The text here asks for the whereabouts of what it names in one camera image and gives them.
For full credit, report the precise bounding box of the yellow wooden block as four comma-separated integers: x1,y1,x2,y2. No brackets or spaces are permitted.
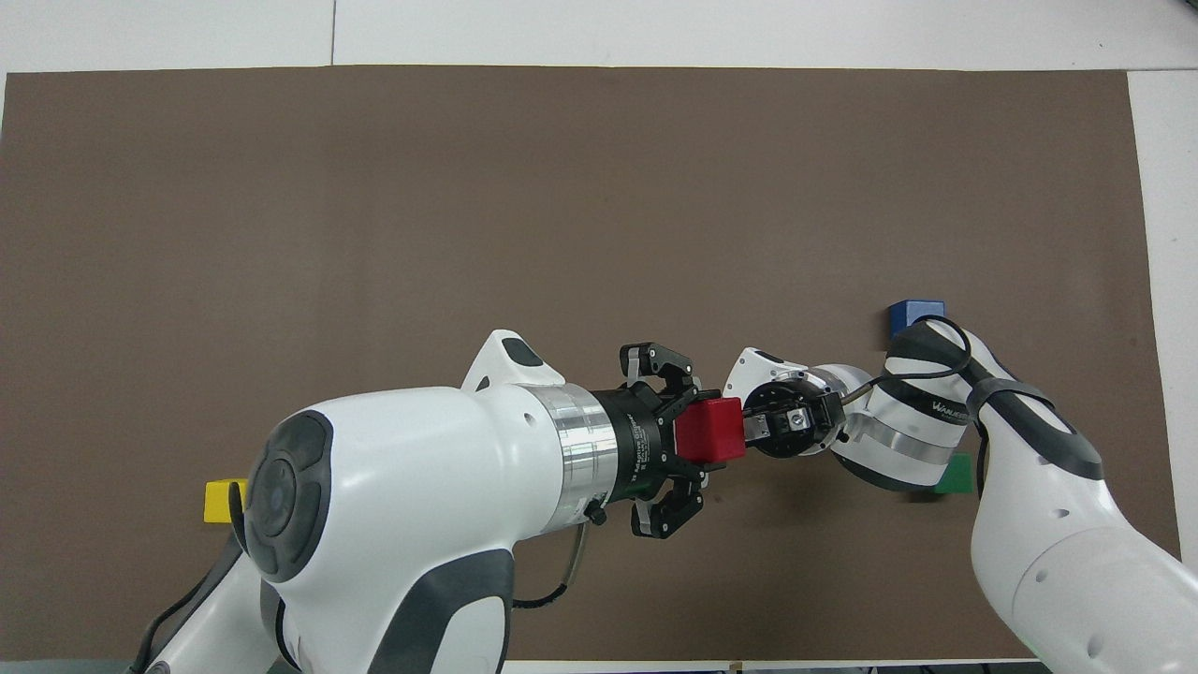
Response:
203,478,250,524

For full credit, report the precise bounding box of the blue wooden block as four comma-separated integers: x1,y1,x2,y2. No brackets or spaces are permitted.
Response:
887,300,946,340

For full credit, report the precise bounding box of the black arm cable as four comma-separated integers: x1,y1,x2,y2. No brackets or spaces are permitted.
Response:
510,522,592,611
840,315,995,499

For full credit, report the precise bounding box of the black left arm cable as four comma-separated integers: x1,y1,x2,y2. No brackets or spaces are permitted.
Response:
510,522,592,611

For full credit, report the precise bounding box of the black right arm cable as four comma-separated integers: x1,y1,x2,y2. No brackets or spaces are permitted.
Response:
840,315,995,499

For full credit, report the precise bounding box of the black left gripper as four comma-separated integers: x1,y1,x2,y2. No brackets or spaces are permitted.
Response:
592,341,723,541

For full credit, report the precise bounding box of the red wooden block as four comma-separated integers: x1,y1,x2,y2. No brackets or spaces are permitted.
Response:
674,397,748,466

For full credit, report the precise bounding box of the brown table mat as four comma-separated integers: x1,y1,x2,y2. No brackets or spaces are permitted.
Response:
0,65,1182,663

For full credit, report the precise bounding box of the green wooden block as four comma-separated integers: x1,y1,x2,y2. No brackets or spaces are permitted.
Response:
933,453,975,495

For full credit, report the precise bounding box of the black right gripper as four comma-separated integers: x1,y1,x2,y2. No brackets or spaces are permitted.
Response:
743,376,849,461

